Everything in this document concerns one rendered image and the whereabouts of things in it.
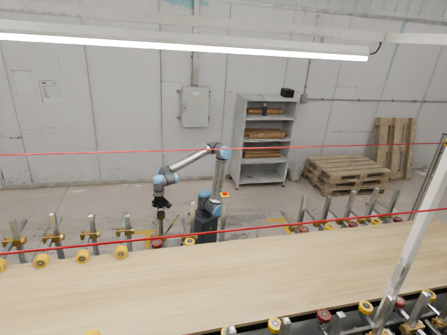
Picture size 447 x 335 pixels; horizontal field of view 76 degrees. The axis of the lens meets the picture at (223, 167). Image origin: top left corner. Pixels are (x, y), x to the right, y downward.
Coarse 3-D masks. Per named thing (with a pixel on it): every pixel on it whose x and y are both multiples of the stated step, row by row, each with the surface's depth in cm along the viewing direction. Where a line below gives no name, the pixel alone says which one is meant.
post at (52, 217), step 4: (52, 212) 202; (52, 216) 201; (56, 216) 206; (52, 220) 203; (56, 220) 205; (52, 224) 204; (56, 224) 205; (52, 228) 205; (56, 228) 206; (56, 232) 207; (56, 236) 209; (56, 244) 211; (60, 244) 212; (60, 252) 215; (60, 256) 216; (64, 256) 220
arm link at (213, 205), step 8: (216, 144) 271; (216, 152) 269; (224, 152) 263; (216, 160) 271; (224, 160) 268; (216, 168) 273; (224, 168) 272; (216, 176) 275; (224, 176) 277; (216, 184) 277; (216, 192) 280; (208, 200) 289; (216, 200) 283; (208, 208) 289; (216, 208) 282; (216, 216) 288
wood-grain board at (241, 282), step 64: (128, 256) 205; (192, 256) 210; (256, 256) 214; (320, 256) 219; (384, 256) 224; (0, 320) 155; (64, 320) 157; (128, 320) 160; (192, 320) 163; (256, 320) 165
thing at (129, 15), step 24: (0, 0) 119; (24, 0) 121; (168, 24) 138; (192, 24) 140; (216, 24) 143; (240, 24) 146; (264, 24) 149; (288, 24) 152; (432, 192) 144; (432, 216) 149; (408, 240) 159; (408, 264) 162
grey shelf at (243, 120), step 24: (240, 96) 448; (264, 96) 451; (240, 120) 453; (264, 120) 495; (288, 120) 485; (240, 144) 458; (264, 144) 515; (288, 144) 489; (240, 168) 474; (264, 168) 537
